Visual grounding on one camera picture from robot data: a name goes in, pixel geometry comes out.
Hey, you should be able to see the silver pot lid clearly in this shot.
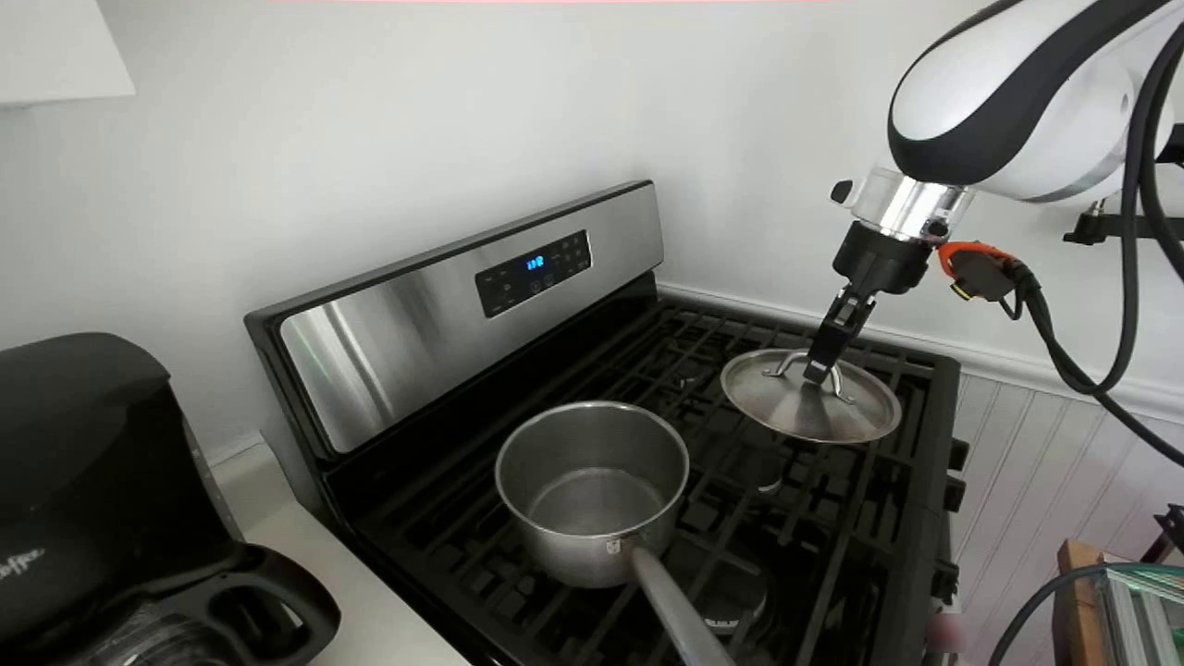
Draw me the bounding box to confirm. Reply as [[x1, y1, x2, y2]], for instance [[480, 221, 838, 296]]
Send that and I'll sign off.
[[720, 348, 903, 445]]

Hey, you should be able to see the stove burner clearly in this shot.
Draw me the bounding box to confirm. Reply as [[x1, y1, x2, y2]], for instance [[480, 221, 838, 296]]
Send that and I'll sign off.
[[694, 566, 771, 641], [738, 451, 789, 494]]

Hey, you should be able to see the black and steel stove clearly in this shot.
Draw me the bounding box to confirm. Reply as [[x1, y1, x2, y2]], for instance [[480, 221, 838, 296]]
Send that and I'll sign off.
[[243, 180, 972, 666]]

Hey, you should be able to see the wooden board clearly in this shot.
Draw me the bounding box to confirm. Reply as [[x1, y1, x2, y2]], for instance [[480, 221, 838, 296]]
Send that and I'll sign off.
[[1054, 539, 1113, 666]]

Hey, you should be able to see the silver saucepan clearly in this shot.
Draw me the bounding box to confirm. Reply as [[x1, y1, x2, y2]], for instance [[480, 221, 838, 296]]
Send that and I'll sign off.
[[494, 401, 741, 666]]

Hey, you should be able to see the glass coffee carafe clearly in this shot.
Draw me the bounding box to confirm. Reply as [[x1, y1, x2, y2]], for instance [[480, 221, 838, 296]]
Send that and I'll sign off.
[[55, 544, 341, 666]]

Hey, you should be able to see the black coffee maker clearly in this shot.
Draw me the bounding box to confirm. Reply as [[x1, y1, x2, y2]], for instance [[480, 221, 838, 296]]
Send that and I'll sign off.
[[0, 333, 341, 666]]

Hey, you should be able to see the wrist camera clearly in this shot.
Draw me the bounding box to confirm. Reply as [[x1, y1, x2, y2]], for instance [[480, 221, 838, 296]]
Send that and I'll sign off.
[[938, 241, 1030, 304]]

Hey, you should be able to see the black metal bracket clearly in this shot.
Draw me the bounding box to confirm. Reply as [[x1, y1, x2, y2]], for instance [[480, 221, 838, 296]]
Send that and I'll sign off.
[[1063, 198, 1184, 247]]

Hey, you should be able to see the black cable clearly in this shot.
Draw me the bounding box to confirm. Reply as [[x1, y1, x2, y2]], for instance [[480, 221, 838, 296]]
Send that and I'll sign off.
[[988, 561, 1184, 666]]

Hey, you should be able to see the white wall cabinet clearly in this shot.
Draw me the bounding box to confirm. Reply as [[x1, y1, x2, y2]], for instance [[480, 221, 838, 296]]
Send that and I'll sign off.
[[0, 0, 137, 108]]

